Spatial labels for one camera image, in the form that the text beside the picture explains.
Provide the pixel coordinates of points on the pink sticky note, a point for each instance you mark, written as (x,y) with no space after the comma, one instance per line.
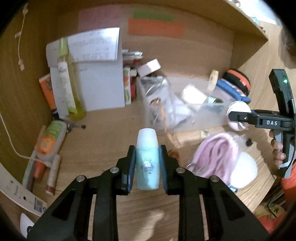
(99,17)

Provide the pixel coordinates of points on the cream yellow tube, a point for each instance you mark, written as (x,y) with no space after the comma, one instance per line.
(213,78)

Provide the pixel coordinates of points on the cream tub with lid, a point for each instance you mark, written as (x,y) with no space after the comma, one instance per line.
(245,171)

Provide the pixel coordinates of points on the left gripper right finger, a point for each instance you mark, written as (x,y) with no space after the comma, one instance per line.
(210,202)

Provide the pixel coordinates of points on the clear plastic storage bin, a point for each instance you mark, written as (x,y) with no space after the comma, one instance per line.
(163,109)

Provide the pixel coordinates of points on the black orange round case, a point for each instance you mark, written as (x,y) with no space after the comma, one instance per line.
(238,79)

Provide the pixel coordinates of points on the green sticky note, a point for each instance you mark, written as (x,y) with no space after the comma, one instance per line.
(153,15)

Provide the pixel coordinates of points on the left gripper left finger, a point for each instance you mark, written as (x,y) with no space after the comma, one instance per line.
(68,216)

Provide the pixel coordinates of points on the yellow green spray bottle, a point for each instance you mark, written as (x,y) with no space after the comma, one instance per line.
(69,84)

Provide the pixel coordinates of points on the round white plastic container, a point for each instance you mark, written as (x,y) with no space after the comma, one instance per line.
(235,114)

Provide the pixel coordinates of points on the orange sticky note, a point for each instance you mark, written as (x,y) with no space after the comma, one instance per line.
(147,27)

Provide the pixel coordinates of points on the orange green tube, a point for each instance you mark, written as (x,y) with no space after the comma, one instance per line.
(51,141)

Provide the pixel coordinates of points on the blue patchwork pouch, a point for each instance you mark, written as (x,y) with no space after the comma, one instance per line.
(233,90)

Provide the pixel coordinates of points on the light blue lotion bottle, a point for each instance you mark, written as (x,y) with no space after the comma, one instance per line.
(147,160)

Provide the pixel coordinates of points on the right hand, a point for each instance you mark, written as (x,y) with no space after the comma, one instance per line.
(278,155)

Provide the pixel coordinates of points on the small white cardboard box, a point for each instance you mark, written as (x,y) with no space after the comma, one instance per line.
(148,68)

